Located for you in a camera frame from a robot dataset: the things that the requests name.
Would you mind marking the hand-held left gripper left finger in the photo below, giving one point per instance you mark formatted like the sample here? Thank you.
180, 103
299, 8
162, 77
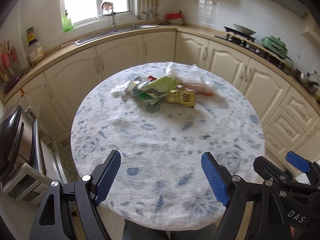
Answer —
108, 177

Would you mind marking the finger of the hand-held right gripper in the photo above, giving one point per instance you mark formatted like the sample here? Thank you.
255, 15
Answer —
267, 167
297, 160

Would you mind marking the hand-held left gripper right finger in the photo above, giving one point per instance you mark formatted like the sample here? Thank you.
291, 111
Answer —
215, 180

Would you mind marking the white plastic wrapper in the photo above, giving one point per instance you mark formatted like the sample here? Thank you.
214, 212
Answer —
118, 91

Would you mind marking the yellow snack packet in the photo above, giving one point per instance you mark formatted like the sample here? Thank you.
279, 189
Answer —
181, 98

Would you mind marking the clear plastic bag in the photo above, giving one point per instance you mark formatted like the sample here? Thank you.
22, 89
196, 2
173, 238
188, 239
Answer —
197, 85

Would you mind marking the green white snack wrapper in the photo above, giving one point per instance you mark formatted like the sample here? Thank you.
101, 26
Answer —
160, 86

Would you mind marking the red snack wrapper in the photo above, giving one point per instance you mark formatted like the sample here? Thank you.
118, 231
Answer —
151, 78

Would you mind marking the cream cabinet drawer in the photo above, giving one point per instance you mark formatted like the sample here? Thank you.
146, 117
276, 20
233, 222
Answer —
291, 126
303, 105
277, 140

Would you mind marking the round table with patterned cloth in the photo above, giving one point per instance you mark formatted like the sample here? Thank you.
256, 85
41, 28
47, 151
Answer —
162, 142

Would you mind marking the person's leg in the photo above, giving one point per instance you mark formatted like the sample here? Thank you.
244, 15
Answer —
147, 232

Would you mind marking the white plastic shelf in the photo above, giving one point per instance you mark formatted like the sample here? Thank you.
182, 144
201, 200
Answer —
30, 177

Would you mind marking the silver black kitchen appliance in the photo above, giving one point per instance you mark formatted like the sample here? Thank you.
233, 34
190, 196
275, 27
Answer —
15, 140

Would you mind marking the black gas stove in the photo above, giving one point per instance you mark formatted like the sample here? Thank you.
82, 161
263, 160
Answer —
262, 52

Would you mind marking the green electric cooker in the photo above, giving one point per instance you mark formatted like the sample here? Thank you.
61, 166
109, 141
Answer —
275, 46

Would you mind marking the orange sticker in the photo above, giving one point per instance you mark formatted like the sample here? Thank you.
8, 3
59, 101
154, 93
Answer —
22, 92

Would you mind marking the cream base cabinets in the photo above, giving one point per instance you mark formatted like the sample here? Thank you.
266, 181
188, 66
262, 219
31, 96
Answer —
120, 52

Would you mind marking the black induction cooker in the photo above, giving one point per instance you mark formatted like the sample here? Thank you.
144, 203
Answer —
240, 38

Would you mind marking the steel pan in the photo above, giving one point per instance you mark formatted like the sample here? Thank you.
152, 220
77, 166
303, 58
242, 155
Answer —
243, 29

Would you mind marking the large glass jar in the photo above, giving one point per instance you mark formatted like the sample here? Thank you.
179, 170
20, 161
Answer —
36, 53

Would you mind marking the steel kitchen sink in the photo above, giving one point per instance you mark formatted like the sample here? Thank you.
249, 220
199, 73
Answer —
117, 31

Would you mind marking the red utensil holder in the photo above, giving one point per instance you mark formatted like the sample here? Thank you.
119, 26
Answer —
8, 60

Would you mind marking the steel kitchen faucet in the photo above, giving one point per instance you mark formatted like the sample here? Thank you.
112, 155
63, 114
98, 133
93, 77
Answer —
113, 21

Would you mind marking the green detergent bottle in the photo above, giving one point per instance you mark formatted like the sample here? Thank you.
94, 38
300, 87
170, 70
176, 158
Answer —
67, 25

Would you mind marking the dark bottle yellow label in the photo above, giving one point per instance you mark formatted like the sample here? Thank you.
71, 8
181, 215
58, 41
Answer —
31, 36

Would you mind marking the white bowl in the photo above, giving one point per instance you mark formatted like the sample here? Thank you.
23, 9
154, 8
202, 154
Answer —
176, 22

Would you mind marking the metal soup ladle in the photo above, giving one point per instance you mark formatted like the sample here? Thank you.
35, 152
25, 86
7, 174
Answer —
141, 15

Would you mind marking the red plastic container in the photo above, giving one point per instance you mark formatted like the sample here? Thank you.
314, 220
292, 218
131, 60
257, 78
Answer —
175, 16

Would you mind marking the metal skimmer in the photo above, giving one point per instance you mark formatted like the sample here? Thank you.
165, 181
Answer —
159, 16

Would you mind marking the pale pink ornament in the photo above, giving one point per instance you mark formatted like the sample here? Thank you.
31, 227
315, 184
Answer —
107, 6

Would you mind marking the metal spatula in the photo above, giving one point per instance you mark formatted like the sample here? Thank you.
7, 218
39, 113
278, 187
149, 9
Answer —
150, 10

